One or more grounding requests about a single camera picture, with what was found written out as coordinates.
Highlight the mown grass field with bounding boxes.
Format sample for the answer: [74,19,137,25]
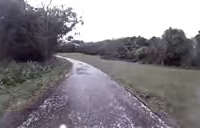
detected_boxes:
[59,52,200,128]

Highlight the wet grey asphalt path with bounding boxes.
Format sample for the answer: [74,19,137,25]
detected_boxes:
[17,54,171,128]

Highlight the dense trees and bushes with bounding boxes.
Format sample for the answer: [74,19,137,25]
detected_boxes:
[0,0,84,68]

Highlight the wood of trees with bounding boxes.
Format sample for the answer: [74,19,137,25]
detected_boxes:
[57,20,200,70]

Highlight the grass verge with weeds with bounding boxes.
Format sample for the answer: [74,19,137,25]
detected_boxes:
[0,56,74,128]

